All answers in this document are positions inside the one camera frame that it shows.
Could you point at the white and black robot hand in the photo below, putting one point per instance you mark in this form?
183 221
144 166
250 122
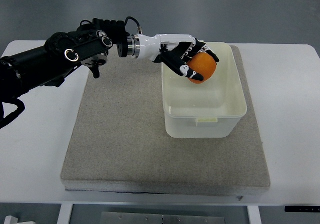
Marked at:
174 50

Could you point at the orange fruit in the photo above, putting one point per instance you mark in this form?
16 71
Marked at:
203 64

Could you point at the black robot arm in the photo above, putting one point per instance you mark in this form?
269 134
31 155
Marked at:
60 56

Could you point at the white plastic box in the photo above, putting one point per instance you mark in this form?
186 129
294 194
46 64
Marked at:
208 110

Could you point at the grey foam mat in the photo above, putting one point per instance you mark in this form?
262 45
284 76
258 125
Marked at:
119 141

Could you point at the grey metal plate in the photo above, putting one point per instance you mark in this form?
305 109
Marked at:
137 218

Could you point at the black table control panel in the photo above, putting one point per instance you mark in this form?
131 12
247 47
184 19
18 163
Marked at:
302 209

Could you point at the white object on floor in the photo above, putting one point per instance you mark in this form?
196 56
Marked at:
14 220

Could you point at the white table frame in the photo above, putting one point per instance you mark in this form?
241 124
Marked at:
66 210

